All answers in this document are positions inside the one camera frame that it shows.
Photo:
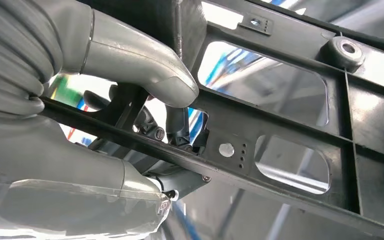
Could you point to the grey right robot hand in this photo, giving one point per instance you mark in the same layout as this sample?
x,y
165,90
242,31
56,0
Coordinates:
x,y
129,49

